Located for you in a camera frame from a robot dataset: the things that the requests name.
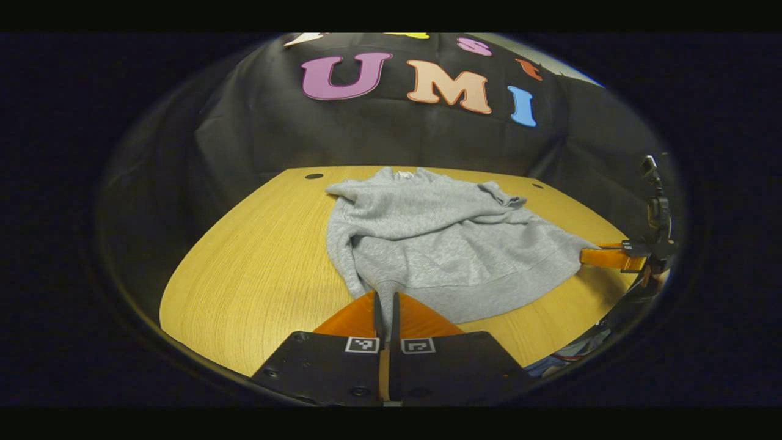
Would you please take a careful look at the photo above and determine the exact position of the grey sweatshirt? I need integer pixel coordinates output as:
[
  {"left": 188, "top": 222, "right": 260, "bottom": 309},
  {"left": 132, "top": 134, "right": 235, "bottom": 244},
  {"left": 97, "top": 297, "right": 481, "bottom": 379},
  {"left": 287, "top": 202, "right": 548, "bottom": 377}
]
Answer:
[{"left": 325, "top": 166, "right": 602, "bottom": 343}]

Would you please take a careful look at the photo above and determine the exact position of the black backdrop cloth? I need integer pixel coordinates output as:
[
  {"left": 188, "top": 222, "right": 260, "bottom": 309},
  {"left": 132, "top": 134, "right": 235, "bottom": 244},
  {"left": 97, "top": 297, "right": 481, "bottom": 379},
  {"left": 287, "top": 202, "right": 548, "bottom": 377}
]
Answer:
[{"left": 98, "top": 33, "right": 679, "bottom": 288}]

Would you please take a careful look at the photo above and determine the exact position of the blue clothing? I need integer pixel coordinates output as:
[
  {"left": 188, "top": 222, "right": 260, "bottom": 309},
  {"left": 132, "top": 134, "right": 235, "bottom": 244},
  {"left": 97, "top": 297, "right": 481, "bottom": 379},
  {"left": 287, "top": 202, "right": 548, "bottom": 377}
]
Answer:
[{"left": 524, "top": 329, "right": 612, "bottom": 378}]

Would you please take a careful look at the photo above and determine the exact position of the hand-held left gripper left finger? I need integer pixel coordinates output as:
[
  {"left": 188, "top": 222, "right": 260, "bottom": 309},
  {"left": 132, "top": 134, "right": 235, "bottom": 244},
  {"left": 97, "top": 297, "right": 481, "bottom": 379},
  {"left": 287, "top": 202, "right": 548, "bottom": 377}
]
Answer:
[{"left": 250, "top": 290, "right": 384, "bottom": 407}]

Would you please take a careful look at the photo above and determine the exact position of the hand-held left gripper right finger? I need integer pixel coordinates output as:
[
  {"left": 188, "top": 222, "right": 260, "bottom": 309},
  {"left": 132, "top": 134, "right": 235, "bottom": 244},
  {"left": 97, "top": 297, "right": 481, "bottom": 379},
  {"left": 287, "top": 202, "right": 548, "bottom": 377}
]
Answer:
[{"left": 391, "top": 291, "right": 535, "bottom": 405}]

